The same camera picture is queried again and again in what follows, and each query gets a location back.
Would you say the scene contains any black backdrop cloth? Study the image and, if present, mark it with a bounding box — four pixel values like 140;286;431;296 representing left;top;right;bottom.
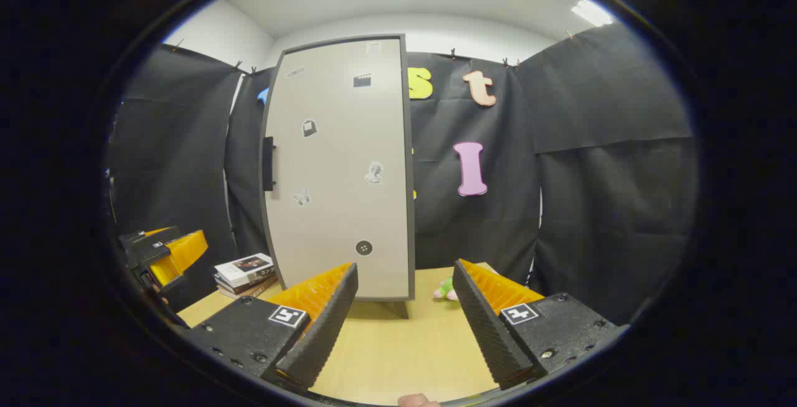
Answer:
109;21;698;327

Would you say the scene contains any dark cover book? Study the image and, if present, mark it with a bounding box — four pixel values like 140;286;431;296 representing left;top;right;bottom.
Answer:
214;273;278;299

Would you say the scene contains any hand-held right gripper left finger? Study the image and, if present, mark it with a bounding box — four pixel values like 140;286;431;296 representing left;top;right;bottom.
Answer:
186;262;360;389

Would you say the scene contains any ceiling light panel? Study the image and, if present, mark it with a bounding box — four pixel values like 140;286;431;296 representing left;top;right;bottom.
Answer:
571;0;615;27

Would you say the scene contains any green and pink plush toy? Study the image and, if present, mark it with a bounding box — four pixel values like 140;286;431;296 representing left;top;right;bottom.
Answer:
433;276;460;302

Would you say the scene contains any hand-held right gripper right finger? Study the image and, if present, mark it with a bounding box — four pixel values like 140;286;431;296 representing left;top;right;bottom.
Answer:
452;259;618;391

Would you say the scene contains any black cabinet door handle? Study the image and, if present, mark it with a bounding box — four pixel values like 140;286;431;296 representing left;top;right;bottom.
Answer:
262;136;276;192

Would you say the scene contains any grey cabinet door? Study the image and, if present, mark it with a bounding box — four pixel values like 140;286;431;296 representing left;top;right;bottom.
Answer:
260;36;410;301

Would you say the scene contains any white cover book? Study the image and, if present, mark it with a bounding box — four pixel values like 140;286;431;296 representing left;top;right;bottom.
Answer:
215;253;275;288

